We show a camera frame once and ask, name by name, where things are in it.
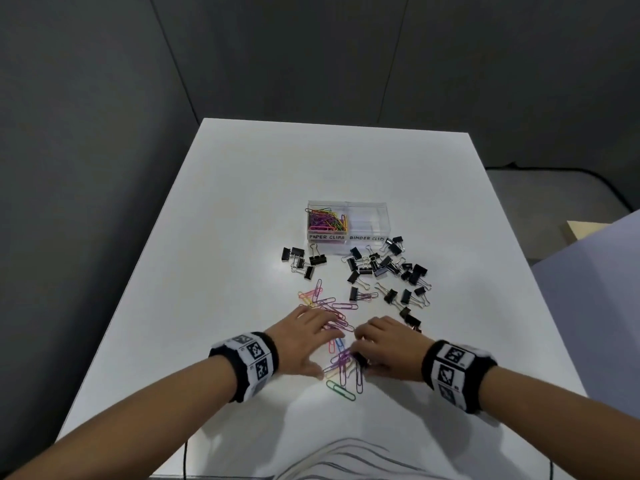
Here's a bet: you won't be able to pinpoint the person's right hand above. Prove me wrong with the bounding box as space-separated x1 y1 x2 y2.
349 316 436 384

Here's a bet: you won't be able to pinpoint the person's left hand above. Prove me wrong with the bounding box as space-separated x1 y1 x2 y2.
264 306 347 382

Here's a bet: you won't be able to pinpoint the person's left forearm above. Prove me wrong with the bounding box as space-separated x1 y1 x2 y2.
0 356 242 480

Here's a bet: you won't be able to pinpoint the person's right forearm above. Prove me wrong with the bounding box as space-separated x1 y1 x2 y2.
475 366 640 480

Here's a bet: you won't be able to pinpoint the scattered loose coloured paper clips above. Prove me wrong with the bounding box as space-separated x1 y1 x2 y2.
297 279 374 403

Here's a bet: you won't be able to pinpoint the black wristband with marker tags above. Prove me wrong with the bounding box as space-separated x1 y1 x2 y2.
208 332 280 403
421 339 499 416

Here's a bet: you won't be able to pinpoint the large cluster of black binder clips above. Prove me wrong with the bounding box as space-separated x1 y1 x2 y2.
341 236 434 333

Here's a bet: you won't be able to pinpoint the striped shirt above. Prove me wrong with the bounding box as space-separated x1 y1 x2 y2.
274 437 453 480

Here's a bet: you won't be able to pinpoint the small cluster of black binder clips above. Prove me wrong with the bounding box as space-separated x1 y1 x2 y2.
279 246 329 282

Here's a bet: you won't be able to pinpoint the clear plastic two-compartment box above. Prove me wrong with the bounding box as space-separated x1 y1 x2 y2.
306 199 392 243

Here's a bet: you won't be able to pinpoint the heap of boxed coloured paper clips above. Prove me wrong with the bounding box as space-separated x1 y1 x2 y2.
305 207 350 233

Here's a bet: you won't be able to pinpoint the grey side table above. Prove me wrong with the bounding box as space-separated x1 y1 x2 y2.
529 209 640 411

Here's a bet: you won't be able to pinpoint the beige wooden block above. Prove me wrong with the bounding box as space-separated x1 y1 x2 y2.
566 220 614 246

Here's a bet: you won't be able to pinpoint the long black cable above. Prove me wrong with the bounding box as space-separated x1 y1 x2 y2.
485 165 634 212

